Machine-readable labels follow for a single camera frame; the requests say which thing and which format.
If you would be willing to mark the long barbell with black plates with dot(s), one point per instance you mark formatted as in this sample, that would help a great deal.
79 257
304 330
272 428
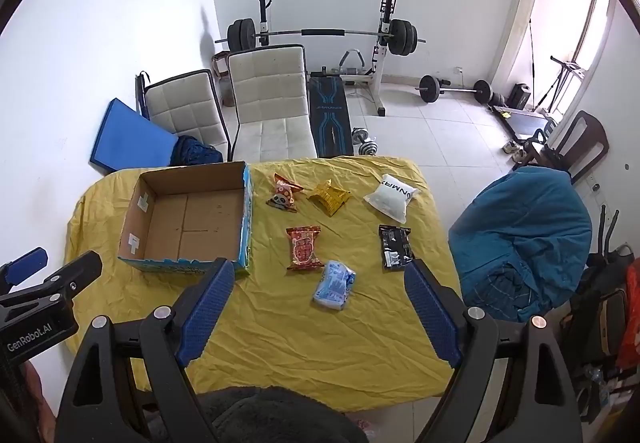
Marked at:
322 31

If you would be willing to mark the teal cloth covered chair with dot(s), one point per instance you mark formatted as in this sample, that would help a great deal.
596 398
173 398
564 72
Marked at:
520 228

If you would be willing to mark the gold snack packet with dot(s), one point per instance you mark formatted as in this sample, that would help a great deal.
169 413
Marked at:
330 196

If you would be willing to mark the red bag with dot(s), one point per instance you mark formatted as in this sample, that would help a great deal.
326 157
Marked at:
631 318

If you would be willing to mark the white barbell rack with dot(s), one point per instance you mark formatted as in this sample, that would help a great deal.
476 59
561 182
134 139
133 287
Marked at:
381 58

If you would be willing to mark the open cardboard box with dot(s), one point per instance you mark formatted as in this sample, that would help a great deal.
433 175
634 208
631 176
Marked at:
200 223

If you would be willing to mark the black weight bench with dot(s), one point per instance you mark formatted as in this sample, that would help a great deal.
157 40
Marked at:
330 118

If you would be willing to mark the black treadmill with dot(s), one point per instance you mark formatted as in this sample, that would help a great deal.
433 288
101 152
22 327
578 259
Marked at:
525 123

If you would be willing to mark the dark wooden chair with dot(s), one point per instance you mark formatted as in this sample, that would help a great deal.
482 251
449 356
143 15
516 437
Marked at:
587 133

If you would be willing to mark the small white padded chair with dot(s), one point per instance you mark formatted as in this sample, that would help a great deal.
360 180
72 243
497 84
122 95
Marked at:
185 108

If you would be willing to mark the dark fleece clothing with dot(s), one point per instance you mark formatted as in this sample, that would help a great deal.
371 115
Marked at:
280 415

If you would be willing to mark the pair of white shoes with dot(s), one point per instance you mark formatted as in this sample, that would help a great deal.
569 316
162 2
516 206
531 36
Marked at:
514 150

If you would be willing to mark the black folded frame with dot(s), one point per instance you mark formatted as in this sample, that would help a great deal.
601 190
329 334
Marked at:
141 93

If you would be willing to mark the blue folded mat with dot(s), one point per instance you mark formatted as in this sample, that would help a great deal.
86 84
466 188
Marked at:
130 138

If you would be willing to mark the yellow tablecloth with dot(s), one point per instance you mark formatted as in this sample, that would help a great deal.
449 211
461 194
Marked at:
300 348

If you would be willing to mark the light blue tissue packet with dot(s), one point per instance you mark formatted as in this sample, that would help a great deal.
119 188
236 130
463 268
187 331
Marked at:
334 285

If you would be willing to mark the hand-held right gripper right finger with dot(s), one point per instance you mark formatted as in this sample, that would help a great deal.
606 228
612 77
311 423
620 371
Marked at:
432 318

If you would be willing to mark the person's left forearm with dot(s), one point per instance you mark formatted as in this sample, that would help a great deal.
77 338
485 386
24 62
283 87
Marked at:
39 403

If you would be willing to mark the white pillow packet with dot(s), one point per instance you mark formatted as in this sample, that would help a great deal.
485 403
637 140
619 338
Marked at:
392 198

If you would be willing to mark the red panda snack packet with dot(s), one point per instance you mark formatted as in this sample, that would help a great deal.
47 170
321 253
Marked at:
284 195

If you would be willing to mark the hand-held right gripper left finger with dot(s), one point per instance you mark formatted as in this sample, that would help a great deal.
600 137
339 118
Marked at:
207 308

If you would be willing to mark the black snack packet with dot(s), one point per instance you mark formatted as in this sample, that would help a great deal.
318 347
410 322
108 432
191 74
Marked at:
396 247

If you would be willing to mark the chrome dumbbell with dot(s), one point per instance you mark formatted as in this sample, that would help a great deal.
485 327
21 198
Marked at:
370 149
360 135

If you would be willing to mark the black box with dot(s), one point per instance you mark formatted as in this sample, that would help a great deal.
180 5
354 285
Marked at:
519 97

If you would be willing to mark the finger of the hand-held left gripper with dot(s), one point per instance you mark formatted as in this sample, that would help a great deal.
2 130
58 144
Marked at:
26 265
75 273

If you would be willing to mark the dark blue quilted cloth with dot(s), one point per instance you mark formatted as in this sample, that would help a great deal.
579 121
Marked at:
195 152

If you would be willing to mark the black backpack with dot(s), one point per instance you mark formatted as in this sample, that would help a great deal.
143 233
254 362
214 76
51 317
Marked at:
600 328

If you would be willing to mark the grey exercise machine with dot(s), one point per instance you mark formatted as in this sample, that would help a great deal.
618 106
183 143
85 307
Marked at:
567 73

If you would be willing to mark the large white padded chair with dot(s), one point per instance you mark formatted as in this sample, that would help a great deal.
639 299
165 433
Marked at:
270 93

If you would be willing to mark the short barbell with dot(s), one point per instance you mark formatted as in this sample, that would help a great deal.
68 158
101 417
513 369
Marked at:
430 88

